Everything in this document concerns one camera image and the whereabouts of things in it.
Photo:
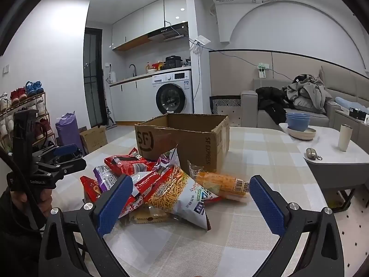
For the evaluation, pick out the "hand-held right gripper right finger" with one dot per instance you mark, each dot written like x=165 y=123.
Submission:
x=268 y=207

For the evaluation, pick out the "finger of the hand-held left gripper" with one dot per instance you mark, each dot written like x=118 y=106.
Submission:
x=69 y=166
x=66 y=151

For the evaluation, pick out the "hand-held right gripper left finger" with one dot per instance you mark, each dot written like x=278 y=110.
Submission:
x=115 y=205

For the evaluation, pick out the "purple printed packet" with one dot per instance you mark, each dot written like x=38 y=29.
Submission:
x=106 y=176
x=167 y=158

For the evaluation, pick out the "clear cracker packet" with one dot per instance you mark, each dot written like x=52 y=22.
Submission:
x=147 y=217

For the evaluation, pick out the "red packet black label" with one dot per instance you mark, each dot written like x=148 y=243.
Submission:
x=126 y=163

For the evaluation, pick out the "orange packet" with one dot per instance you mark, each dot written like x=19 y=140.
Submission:
x=219 y=184

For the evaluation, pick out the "white fries-print packet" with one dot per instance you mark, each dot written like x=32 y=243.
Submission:
x=173 y=196

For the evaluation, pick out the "brown cardboard box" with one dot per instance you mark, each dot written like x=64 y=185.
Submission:
x=187 y=147

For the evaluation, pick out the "person's left forearm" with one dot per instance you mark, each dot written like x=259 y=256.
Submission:
x=13 y=242

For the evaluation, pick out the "person's left hand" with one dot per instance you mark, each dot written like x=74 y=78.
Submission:
x=45 y=205

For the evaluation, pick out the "purple bag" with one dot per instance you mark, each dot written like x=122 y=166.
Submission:
x=67 y=132

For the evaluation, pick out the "small printed cardboard box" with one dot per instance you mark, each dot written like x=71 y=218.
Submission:
x=93 y=138

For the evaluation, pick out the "shoe rack with shoes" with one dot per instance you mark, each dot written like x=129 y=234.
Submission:
x=33 y=89

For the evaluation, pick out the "stick vacuum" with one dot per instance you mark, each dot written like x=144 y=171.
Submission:
x=110 y=119

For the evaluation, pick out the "small key pouch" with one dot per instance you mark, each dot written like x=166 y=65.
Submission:
x=310 y=153

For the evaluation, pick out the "black glass door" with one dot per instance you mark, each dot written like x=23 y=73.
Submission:
x=92 y=78

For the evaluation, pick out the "white marble coffee table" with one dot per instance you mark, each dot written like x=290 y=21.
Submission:
x=340 y=167

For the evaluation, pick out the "white lower cabinets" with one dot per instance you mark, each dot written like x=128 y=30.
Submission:
x=132 y=101

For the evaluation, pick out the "white cabinets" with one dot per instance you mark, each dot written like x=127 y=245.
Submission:
x=132 y=101
x=144 y=17

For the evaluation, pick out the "beige plate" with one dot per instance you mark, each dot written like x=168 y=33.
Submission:
x=310 y=134

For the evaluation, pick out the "white kettle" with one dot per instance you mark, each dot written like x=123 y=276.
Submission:
x=112 y=78

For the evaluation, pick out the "blue bowl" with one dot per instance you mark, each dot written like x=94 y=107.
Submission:
x=298 y=115
x=298 y=125

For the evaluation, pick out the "white dotted floor rug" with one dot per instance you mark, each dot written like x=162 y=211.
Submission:
x=356 y=233

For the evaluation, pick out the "white tumbler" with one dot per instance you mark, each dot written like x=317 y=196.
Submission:
x=345 y=138

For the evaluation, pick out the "kitchen faucet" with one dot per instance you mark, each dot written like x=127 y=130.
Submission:
x=133 y=69

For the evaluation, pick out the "black jacket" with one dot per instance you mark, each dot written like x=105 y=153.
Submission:
x=271 y=101

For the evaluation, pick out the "black patterned chair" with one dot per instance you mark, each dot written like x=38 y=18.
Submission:
x=227 y=104

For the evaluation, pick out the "grey side cabinet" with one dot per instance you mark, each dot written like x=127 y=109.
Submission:
x=350 y=129

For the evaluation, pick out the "white washing machine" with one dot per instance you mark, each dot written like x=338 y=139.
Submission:
x=173 y=95

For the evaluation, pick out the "grey clothes pile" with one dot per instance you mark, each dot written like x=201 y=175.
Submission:
x=308 y=92

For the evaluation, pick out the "red bag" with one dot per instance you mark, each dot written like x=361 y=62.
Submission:
x=157 y=65

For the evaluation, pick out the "black box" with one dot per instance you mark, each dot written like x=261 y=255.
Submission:
x=357 y=114

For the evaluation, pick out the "light blue pillow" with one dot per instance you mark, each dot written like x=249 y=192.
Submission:
x=351 y=104

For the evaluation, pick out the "black pressure cooker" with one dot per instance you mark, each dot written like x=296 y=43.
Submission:
x=173 y=63

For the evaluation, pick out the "grey sofa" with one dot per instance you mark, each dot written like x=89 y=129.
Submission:
x=340 y=78

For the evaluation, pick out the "white upper cabinets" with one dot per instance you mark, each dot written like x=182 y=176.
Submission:
x=144 y=17

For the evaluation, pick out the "black range hood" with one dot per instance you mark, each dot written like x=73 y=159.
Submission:
x=170 y=33

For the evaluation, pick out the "white wall switch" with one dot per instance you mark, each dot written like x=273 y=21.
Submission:
x=5 y=69

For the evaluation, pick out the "green wall socket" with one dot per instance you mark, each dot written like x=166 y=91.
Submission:
x=262 y=70

